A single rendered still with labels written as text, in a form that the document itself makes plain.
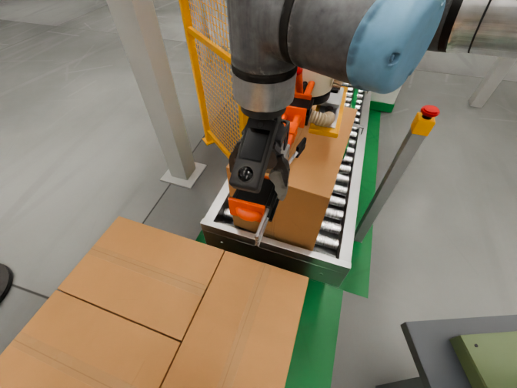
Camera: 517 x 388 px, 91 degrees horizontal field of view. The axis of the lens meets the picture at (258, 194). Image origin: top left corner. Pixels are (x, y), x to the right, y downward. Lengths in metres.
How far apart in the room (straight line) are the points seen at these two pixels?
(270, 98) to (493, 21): 0.24
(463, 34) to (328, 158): 0.73
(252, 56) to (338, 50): 0.11
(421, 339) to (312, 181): 0.59
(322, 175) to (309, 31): 0.73
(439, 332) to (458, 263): 1.23
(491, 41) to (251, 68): 0.25
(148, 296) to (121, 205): 1.23
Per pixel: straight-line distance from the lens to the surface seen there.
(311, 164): 1.01
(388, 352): 1.79
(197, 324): 1.14
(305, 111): 0.74
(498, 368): 1.04
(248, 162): 0.38
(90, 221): 2.34
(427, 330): 1.04
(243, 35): 0.34
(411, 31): 0.27
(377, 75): 0.27
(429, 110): 1.32
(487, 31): 0.39
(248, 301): 1.13
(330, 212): 1.39
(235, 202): 0.50
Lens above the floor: 1.62
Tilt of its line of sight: 50 degrees down
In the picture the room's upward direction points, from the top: straight up
